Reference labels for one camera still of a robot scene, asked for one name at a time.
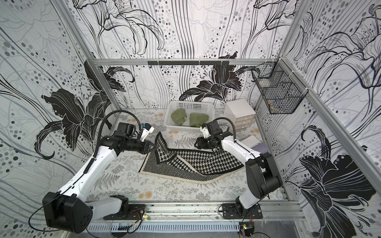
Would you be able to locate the lavender flat pad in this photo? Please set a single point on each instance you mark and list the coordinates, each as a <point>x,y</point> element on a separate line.
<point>261,148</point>

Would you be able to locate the green knitted scarf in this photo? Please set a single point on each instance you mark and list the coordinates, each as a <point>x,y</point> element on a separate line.
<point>179,116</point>
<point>197,119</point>

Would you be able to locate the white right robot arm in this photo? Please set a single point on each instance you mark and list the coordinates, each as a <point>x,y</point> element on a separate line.
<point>263,176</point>

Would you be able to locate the white slotted cable duct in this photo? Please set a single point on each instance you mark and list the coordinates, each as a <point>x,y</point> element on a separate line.
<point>165,227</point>

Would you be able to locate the black wall hook rail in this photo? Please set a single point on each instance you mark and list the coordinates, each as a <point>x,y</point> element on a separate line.
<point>187,62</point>

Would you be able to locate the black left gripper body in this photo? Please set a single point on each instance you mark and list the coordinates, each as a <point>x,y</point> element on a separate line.
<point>133,144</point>

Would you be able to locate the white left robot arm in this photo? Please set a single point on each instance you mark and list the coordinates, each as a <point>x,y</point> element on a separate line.
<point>67,208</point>

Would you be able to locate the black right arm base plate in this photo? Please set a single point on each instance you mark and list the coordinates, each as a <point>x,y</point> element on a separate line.
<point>232,211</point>

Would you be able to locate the black white patterned scarf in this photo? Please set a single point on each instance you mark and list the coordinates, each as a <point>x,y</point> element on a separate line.
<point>195,166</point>

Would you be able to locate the black wire wall basket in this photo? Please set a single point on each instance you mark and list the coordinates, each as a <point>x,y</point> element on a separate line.
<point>279,92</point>

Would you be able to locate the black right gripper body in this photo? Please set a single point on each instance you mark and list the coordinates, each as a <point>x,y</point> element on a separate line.
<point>203,143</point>

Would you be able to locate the white mini drawer cabinet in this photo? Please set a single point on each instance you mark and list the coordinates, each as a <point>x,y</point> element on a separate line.
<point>240,113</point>

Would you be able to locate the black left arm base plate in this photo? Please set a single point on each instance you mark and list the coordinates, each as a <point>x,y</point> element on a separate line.
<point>129,212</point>

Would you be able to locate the white plastic laundry basket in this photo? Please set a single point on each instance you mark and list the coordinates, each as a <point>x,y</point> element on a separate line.
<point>189,108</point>

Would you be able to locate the white rectangular box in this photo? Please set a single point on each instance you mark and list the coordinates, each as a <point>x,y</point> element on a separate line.
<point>250,141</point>

